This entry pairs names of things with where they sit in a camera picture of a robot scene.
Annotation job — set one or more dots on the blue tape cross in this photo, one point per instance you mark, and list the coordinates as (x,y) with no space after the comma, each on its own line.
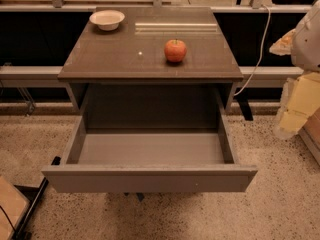
(140,196)

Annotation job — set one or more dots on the black floor rail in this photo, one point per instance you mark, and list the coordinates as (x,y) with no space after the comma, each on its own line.
(33,195)

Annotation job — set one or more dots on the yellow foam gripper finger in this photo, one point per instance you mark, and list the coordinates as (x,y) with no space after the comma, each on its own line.
(283,45)
(300,99)

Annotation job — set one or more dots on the red apple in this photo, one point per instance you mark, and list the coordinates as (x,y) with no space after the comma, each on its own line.
(175,50)

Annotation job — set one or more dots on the wooden box at left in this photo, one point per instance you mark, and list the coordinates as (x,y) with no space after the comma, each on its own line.
(14,204)

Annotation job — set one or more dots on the white bowl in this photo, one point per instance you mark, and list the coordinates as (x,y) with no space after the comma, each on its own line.
(107,20)

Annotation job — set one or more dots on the grey top drawer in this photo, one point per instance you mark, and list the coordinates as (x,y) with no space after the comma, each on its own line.
(149,139)

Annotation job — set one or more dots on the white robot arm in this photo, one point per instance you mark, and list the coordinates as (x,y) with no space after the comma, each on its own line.
(305,51)

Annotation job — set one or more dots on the grey drawer cabinet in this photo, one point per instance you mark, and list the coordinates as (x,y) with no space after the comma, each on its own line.
(134,52)

